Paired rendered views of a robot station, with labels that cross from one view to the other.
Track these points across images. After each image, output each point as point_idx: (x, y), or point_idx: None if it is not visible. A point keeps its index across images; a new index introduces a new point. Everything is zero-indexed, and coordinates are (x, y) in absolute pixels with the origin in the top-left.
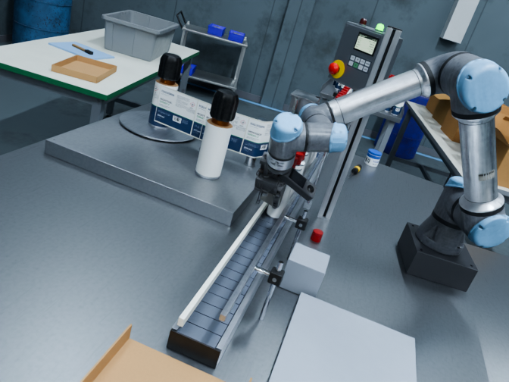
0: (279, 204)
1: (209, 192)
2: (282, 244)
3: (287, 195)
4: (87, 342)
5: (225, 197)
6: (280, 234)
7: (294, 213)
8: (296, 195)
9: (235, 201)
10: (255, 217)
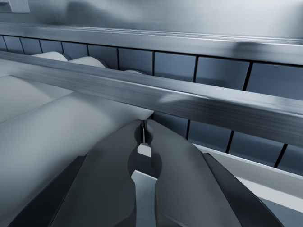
0: (140, 123)
1: (145, 224)
2: (219, 27)
3: (73, 115)
4: None
5: (141, 201)
6: (257, 55)
7: (75, 32)
8: (27, 62)
9: (141, 184)
10: (272, 192)
